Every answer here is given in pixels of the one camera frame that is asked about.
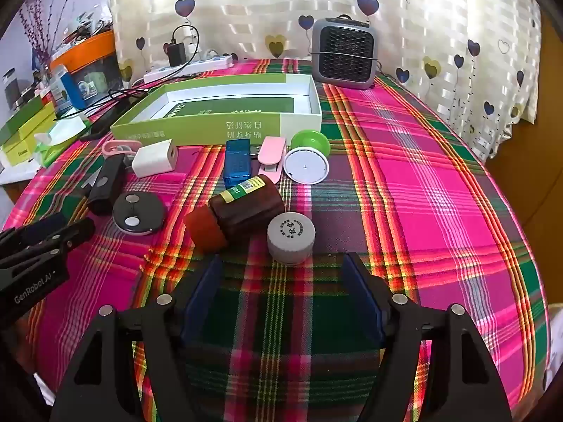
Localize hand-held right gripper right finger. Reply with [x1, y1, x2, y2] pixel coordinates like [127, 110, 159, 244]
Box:
[342, 251, 513, 422]

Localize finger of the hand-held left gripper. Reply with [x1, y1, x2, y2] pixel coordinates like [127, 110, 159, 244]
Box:
[0, 213, 67, 251]
[0, 217, 96, 273]

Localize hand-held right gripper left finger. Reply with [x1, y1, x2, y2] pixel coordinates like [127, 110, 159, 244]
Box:
[49, 254, 225, 422]

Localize black snap pouch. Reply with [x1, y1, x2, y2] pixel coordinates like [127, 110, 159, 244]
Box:
[86, 156, 128, 216]

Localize black disc with metal buttons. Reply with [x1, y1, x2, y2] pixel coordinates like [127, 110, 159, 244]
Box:
[112, 192, 165, 232]

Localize small white screw-top jar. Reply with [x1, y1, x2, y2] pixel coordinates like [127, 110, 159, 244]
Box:
[267, 212, 316, 266]

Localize brown bottle with red cap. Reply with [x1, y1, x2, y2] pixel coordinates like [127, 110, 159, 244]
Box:
[182, 175, 286, 249]

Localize pink cable winder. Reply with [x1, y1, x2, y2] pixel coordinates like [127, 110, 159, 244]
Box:
[102, 140, 141, 168]

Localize white plug charger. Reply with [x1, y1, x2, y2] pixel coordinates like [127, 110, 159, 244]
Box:
[131, 138, 177, 179]

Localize blue translucent usb device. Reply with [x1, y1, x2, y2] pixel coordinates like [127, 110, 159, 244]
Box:
[223, 138, 260, 189]

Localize green and white round container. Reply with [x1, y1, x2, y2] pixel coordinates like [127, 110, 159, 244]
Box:
[284, 129, 331, 184]

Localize pink clip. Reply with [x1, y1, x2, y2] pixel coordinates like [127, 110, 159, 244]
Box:
[257, 136, 287, 184]

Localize green cardboard box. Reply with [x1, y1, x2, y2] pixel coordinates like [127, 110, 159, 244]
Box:
[110, 74, 324, 147]

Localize green and white tissue pack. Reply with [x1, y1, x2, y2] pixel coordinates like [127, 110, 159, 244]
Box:
[33, 114, 91, 168]

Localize lime green cartons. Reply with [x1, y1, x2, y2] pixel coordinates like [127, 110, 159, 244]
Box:
[0, 97, 58, 170]

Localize black phone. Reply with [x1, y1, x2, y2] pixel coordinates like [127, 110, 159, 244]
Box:
[79, 97, 133, 141]

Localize plaid tablecloth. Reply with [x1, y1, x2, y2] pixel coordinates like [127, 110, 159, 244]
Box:
[9, 58, 552, 422]

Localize blue and white box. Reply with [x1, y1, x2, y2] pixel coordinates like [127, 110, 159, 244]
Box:
[48, 64, 89, 113]

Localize dark jar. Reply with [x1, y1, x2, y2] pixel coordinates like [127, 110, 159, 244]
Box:
[4, 68, 21, 110]

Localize orange topped dark tank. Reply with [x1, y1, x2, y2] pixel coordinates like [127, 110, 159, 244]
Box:
[49, 31, 119, 97]

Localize brown wooden cabinet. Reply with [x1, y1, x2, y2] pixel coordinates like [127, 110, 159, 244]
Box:
[484, 9, 563, 308]

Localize purple dried branches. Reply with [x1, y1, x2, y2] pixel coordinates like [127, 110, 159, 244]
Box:
[20, 0, 84, 69]

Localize black power adapter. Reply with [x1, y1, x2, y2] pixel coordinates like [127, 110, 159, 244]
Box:
[166, 41, 188, 68]

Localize white power strip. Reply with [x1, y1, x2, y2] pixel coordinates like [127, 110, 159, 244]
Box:
[144, 54, 234, 83]

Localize grey fan heater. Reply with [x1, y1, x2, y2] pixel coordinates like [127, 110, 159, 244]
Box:
[311, 15, 380, 91]

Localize heart print curtain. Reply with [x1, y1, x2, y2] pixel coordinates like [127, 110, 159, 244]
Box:
[110, 0, 544, 159]

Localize black cables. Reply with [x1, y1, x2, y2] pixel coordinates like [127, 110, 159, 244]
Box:
[55, 85, 152, 121]

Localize black adapter cable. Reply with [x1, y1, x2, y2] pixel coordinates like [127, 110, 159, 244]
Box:
[171, 25, 204, 64]

